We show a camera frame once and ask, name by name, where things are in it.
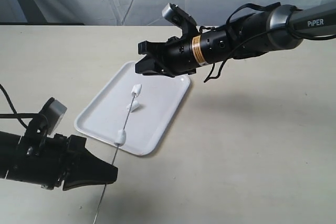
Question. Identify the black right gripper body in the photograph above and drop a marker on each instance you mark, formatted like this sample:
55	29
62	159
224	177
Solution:
185	55

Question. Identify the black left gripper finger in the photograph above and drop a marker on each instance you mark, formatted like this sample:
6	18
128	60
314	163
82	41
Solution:
88	170

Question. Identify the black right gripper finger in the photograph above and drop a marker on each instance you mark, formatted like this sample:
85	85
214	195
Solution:
151	48
149	66

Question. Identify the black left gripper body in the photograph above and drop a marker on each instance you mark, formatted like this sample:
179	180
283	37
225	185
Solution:
59	162

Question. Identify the white marshmallow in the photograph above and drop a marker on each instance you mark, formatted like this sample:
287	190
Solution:
136	90
134	105
121	137

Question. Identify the white marshmallow top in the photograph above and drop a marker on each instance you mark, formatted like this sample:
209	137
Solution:
134	105

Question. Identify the white marshmallow bottom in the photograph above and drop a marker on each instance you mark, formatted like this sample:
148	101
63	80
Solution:
121	137

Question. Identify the thin metal skewer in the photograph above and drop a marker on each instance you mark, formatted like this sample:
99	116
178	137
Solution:
112	163

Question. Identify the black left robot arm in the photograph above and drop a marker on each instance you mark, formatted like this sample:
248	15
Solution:
9	143

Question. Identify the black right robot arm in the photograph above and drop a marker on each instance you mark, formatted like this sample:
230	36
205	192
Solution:
268	28

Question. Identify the white rectangular plastic tray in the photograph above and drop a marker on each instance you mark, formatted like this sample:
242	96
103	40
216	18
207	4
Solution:
159	99

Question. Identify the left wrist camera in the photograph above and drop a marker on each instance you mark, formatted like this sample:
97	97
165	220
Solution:
47	119

